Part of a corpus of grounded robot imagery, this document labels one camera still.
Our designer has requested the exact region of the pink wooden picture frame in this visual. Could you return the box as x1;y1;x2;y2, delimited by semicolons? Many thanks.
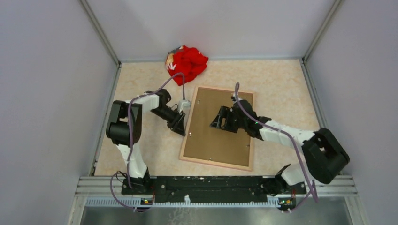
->
179;86;255;172

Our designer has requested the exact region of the aluminium front rail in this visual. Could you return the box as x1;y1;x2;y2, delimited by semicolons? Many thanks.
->
74;175;358;208

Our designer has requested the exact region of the crumpled red cloth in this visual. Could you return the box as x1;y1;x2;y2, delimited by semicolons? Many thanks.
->
165;45;209;83

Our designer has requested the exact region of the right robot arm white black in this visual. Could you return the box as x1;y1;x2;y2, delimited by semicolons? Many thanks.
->
210;99;350;195

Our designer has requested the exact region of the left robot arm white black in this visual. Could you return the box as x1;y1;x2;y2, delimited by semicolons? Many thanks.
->
106;89;191;194

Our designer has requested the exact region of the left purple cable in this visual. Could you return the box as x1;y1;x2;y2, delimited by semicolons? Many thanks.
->
109;73;186;213

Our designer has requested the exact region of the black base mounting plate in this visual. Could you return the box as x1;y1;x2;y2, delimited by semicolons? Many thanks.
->
121;176;307;203

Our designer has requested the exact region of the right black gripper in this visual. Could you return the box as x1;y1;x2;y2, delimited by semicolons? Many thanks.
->
210;106;247;133

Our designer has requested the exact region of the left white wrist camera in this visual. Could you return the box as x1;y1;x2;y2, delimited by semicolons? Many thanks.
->
177;99;191;113

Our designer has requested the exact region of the brown cardboard backing board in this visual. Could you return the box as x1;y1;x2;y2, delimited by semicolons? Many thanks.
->
183;88;253;168

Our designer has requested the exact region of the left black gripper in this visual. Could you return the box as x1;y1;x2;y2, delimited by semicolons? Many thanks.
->
150;106;185;136

